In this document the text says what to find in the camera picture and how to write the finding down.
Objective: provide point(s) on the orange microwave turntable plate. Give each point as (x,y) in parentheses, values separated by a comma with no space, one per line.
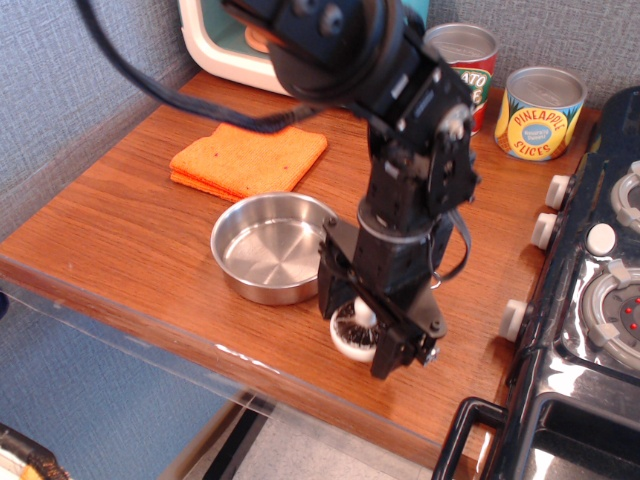
(256,41)

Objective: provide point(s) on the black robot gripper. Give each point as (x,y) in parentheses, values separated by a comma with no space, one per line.
(394,275)

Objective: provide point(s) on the white toy mushroom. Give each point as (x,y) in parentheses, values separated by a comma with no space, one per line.
(356,330)

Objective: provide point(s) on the pineapple slices can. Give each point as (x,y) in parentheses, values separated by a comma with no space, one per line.
(539,113)

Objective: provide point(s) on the folded orange cloth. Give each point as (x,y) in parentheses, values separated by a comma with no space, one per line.
(234,164)

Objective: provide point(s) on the teal toy microwave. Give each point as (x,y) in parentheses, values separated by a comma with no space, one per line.
(225,45)

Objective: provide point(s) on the white stove knob lower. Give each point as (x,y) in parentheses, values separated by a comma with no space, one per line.
(511,320)

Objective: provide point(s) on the white stove knob middle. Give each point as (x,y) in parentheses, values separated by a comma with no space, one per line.
(543,229)

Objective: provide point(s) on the white stove knob upper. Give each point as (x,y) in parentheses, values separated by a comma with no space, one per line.
(556,191)

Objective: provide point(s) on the small steel frying pan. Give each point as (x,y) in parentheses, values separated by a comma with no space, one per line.
(268,246)

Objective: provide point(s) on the white stove knob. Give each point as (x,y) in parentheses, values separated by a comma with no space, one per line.
(543,229)
(511,320)
(556,191)

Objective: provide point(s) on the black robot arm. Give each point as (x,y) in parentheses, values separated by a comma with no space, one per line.
(419,146)

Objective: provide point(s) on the black toy stove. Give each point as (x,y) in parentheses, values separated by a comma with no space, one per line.
(572,410)

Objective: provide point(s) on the tomato sauce can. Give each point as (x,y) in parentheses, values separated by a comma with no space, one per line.
(472,52)

